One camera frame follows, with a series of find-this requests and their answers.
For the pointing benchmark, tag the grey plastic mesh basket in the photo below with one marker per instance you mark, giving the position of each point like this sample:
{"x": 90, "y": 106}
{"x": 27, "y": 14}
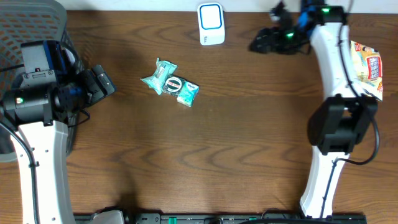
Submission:
{"x": 37, "y": 50}

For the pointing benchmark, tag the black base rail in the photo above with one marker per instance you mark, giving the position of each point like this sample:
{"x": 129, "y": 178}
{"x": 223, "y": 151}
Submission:
{"x": 268, "y": 217}

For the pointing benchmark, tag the large white snack bag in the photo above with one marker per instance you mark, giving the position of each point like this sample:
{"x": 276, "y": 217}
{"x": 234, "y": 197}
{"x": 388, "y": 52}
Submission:
{"x": 368, "y": 66}

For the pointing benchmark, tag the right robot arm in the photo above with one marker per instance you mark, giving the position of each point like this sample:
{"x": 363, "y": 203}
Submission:
{"x": 343, "y": 129}

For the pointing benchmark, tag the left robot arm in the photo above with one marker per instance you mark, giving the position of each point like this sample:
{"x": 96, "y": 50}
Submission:
{"x": 41, "y": 155}

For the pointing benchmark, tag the teal snack packet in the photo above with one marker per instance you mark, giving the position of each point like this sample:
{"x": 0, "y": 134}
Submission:
{"x": 157, "y": 80}

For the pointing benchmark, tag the white barcode scanner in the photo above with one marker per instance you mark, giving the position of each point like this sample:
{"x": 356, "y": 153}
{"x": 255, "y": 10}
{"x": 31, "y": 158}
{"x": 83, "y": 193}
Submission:
{"x": 211, "y": 23}

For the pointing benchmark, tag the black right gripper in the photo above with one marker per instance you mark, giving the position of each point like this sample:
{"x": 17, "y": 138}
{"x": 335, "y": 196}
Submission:
{"x": 271, "y": 44}

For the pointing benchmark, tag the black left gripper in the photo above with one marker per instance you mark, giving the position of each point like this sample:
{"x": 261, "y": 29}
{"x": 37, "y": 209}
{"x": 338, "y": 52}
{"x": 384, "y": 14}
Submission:
{"x": 94, "y": 86}

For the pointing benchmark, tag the small teal tissue pack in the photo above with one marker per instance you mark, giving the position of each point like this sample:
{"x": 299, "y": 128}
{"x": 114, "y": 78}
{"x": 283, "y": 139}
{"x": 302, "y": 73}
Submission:
{"x": 187, "y": 94}

